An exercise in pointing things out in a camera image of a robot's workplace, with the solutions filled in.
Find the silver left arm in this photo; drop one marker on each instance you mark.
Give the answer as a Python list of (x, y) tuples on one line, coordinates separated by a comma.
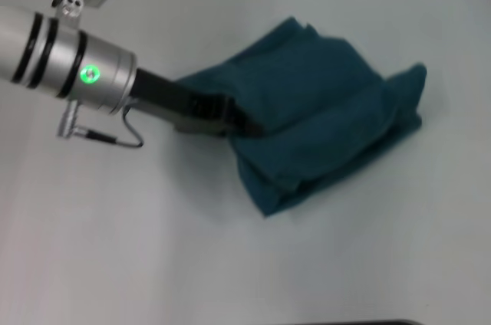
[(57, 60)]

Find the teal t-shirt with beige print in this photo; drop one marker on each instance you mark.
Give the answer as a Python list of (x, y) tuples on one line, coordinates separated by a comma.
[(326, 110)]

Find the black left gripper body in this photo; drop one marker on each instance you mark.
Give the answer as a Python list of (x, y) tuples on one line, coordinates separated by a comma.
[(172, 100)]

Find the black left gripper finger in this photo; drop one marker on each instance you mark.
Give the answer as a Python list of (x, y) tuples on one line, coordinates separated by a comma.
[(245, 120)]

